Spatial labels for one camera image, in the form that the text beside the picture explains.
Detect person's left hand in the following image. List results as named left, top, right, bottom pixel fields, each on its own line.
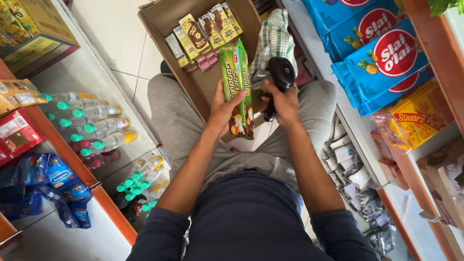
left=207, top=78, right=248, bottom=140

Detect person's right hand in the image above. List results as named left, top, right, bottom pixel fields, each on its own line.
left=261, top=80, right=301, bottom=128

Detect black barcode scanner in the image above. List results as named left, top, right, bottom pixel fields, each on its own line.
left=263, top=57, right=297, bottom=123

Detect green biscuit packet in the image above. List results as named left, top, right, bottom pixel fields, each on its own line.
left=218, top=38, right=255, bottom=140

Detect person's grey trousers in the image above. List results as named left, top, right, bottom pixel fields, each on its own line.
left=147, top=72, right=338, bottom=198

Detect green checkered cloth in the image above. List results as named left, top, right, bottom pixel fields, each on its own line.
left=249, top=9, right=298, bottom=90

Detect person's black shoe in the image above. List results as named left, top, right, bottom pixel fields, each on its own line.
left=159, top=60, right=179, bottom=81

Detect row of yellow milk cartons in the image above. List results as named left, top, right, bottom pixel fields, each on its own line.
left=165, top=2, right=243, bottom=74

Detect heap of silver sachets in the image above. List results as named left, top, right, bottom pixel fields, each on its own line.
left=320, top=115, right=399, bottom=255

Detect group of small green-capped bottles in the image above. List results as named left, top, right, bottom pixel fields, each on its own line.
left=115, top=156, right=171, bottom=219

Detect blue biscuit packet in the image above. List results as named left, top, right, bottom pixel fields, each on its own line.
left=322, top=0, right=405, bottom=63
left=302, top=0, right=374, bottom=37
left=357, top=67, right=435, bottom=117
left=331, top=19, right=430, bottom=109

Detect brown cardboard box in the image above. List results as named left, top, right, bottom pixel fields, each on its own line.
left=138, top=0, right=269, bottom=144

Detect person's navy shirt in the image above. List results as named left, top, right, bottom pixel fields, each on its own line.
left=125, top=170, right=382, bottom=261

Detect red small boxes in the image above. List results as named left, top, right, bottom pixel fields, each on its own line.
left=370, top=130, right=411, bottom=191

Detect row of large green-capped bottles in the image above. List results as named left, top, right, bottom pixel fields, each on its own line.
left=38, top=91, right=140, bottom=158

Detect red drink bottle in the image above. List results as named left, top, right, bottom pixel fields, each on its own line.
left=83, top=149, right=122, bottom=171
left=70, top=139, right=95, bottom=153

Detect dark bottle with red label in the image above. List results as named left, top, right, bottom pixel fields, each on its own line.
left=112, top=191, right=148, bottom=224

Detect yellow cracker packet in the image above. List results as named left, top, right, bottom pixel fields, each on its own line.
left=370, top=80, right=456, bottom=157

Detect orange wooden display shelf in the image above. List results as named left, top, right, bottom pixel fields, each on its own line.
left=279, top=0, right=464, bottom=261

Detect brown printed box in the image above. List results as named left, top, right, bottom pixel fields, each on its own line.
left=416, top=137, right=464, bottom=232

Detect heap of blue snack packets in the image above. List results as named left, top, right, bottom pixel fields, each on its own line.
left=0, top=152, right=93, bottom=230

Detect green plant leaves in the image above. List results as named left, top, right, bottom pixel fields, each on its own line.
left=427, top=0, right=464, bottom=17

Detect orange snack packet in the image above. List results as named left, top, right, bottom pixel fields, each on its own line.
left=0, top=79, right=48, bottom=116

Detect red snack packet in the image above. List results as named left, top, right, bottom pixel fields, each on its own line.
left=0, top=109, right=47, bottom=168

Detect yellow printed carton box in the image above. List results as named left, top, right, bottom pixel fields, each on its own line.
left=0, top=0, right=80, bottom=79

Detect metal shelf handle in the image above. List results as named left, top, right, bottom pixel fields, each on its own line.
left=418, top=210, right=442, bottom=223

